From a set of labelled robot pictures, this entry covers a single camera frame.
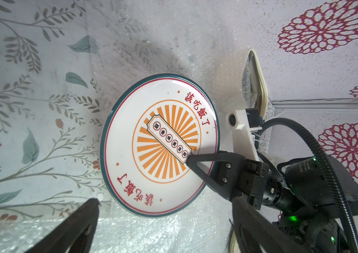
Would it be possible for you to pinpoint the pink plate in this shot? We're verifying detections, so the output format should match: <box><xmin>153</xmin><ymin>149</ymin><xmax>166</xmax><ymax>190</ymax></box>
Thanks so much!
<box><xmin>100</xmin><ymin>73</ymin><xmax>220</xmax><ymax>218</ymax></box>

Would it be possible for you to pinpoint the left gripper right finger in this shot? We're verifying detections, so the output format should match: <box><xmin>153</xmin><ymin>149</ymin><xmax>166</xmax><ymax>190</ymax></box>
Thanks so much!
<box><xmin>231</xmin><ymin>197</ymin><xmax>310</xmax><ymax>253</ymax></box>

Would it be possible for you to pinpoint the cream box with dark lid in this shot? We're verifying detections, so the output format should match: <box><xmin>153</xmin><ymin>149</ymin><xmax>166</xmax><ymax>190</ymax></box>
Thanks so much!
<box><xmin>241</xmin><ymin>48</ymin><xmax>276</xmax><ymax>152</ymax></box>

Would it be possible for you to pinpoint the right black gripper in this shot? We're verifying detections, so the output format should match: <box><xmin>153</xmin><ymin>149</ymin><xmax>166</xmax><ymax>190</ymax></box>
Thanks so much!
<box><xmin>186</xmin><ymin>151</ymin><xmax>288</xmax><ymax>210</ymax></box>

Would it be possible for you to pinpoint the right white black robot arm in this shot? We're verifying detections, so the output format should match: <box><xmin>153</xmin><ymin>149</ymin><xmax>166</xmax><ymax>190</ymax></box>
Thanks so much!
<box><xmin>186</xmin><ymin>151</ymin><xmax>358</xmax><ymax>253</ymax></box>

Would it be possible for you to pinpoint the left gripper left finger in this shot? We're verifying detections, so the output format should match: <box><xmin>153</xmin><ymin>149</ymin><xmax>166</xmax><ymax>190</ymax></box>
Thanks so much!
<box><xmin>27</xmin><ymin>198</ymin><xmax>100</xmax><ymax>253</ymax></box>

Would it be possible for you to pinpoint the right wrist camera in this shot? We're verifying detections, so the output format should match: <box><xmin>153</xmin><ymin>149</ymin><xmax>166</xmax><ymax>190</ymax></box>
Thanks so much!
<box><xmin>227</xmin><ymin>109</ymin><xmax>262</xmax><ymax>161</ymax></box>

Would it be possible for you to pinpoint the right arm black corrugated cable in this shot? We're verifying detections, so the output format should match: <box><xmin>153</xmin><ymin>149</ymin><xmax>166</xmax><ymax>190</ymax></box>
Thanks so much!
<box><xmin>259</xmin><ymin>117</ymin><xmax>358</xmax><ymax>253</ymax></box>

